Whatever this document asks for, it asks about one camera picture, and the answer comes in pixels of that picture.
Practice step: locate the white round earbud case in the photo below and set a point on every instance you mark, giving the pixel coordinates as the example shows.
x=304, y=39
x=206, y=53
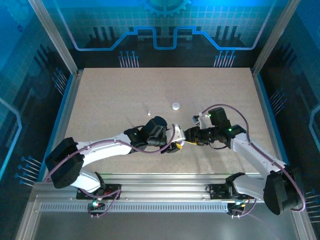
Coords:
x=176, y=106

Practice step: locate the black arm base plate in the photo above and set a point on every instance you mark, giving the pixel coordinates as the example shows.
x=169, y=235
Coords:
x=113, y=190
x=216, y=191

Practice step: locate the grey metal base plate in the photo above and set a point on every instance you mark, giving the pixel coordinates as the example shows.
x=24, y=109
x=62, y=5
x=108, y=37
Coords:
x=162, y=227

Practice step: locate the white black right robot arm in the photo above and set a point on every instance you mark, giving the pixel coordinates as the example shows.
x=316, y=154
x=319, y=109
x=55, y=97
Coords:
x=252, y=155

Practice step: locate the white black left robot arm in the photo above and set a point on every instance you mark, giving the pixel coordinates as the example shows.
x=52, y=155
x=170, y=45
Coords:
x=105, y=150

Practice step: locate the aluminium frame post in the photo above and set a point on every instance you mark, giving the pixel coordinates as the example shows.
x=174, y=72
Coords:
x=275, y=37
x=55, y=40

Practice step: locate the aluminium table side rail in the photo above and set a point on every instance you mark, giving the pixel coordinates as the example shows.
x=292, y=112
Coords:
x=265, y=112
x=67, y=112

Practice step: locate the aluminium mounting rail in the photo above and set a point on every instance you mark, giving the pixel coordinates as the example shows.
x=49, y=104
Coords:
x=162, y=187

